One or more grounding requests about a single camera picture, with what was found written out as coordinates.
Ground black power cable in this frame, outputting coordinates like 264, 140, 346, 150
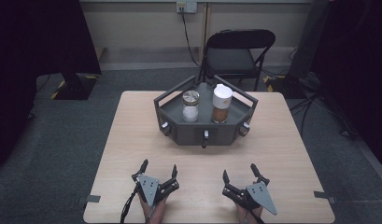
179, 7, 202, 68

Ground black floor cables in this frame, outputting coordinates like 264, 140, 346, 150
289, 90, 359, 140

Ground black curtain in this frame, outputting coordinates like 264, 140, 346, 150
0, 0, 103, 170
309, 0, 382, 175

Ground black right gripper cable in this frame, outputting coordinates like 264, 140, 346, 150
248, 208, 266, 224

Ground grey tape piece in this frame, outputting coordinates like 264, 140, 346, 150
76, 194, 102, 206
313, 190, 336, 205

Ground black stand base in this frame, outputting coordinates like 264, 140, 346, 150
50, 62, 99, 101
262, 74, 321, 100

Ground spice jar with white lid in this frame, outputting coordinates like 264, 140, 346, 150
210, 83, 234, 124

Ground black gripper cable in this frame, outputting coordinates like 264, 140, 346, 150
120, 186, 140, 224
248, 208, 266, 224

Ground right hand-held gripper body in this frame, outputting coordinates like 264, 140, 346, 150
221, 177, 278, 217

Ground black folding chair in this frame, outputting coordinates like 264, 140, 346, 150
197, 28, 277, 92

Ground person's left hand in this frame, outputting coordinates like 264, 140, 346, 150
138, 195, 168, 224

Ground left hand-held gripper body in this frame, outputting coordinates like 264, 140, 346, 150
131, 174, 180, 207

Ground glass jar with silver lid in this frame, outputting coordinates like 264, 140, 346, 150
181, 90, 201, 123

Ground white wall socket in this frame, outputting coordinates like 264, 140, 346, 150
176, 1, 198, 14

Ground person's right hand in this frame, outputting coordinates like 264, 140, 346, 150
236, 203, 264, 224

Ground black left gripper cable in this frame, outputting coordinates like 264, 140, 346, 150
120, 186, 140, 224

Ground dark grey corner rack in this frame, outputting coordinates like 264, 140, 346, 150
153, 74, 260, 149

